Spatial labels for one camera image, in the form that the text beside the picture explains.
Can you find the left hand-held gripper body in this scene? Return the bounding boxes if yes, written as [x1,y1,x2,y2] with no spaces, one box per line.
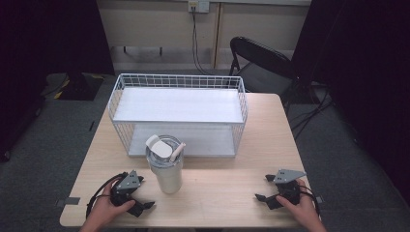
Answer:
[110,169,143,207]

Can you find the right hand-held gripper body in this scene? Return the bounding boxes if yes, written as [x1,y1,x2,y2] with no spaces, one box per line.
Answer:
[273,168,308,206]

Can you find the white tumbler cup with straw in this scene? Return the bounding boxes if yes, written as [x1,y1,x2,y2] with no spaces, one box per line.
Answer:
[144,133,188,195]

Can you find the white wire shelf rack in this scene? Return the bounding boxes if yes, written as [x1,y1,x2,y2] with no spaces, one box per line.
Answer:
[107,72,249,159]

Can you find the person's right hand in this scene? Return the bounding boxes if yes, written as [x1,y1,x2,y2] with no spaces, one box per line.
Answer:
[275,178,320,225]

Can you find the person's left hand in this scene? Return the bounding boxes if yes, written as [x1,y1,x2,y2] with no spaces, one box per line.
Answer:
[87,179,136,226]

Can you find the grey stand base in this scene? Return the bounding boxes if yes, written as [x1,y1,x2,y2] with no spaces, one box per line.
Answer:
[41,72,105,102]

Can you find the black folding chair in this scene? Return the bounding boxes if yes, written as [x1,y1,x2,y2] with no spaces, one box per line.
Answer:
[228,36,297,98]

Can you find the dark curtain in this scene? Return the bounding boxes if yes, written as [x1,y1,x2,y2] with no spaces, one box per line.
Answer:
[0,0,116,162]
[290,0,410,197]

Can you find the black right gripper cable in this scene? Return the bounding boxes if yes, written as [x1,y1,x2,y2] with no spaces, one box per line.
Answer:
[298,184,322,218]

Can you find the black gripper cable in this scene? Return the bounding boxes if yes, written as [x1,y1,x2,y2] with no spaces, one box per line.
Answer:
[298,184,322,218]
[84,171,130,220]

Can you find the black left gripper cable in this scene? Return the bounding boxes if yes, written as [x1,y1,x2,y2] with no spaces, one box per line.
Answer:
[84,171,130,220]

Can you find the black floor cables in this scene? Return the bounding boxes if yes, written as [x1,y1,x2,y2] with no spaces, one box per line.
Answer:
[287,84,337,140]

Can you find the black wall cable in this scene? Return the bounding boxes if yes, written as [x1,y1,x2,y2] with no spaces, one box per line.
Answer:
[190,7,212,76]

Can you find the white wall outlet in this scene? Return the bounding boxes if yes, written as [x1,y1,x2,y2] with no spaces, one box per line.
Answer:
[188,0,211,15]

